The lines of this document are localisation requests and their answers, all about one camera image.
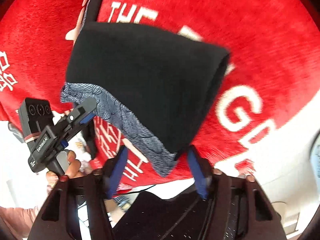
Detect black pants with blue waistband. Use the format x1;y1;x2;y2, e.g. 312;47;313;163
61;22;229;177

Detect person's left forearm pink sleeve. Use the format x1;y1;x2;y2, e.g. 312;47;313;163
1;206;39;239

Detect person's left hand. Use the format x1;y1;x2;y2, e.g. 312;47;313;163
46;151;84;190

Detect black garment near bed edge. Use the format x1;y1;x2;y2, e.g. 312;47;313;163
113;190;213;240

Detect red blanket with white lettering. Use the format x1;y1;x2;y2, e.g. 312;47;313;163
0;0;320;196

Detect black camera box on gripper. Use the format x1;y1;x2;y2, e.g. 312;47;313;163
18;98;54;148

